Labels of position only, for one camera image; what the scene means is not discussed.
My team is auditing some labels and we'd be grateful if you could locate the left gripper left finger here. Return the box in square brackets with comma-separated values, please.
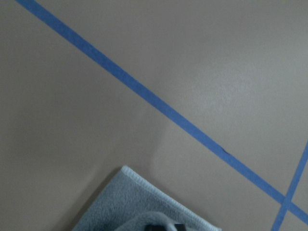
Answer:
[145, 224, 164, 231]

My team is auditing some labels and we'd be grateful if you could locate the pink and grey towel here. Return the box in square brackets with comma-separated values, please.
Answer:
[51, 165, 222, 231]

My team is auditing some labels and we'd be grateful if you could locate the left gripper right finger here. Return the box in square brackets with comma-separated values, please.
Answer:
[174, 224, 186, 231]

